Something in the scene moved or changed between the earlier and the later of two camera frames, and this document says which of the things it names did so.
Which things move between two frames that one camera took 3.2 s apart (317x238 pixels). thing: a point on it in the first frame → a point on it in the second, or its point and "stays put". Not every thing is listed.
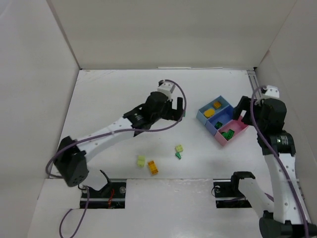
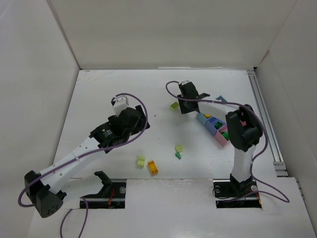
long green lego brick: [218, 125] stays put
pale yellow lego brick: [141, 161] stays put
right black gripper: [251, 112] → [188, 102]
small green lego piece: [178, 154] stays put
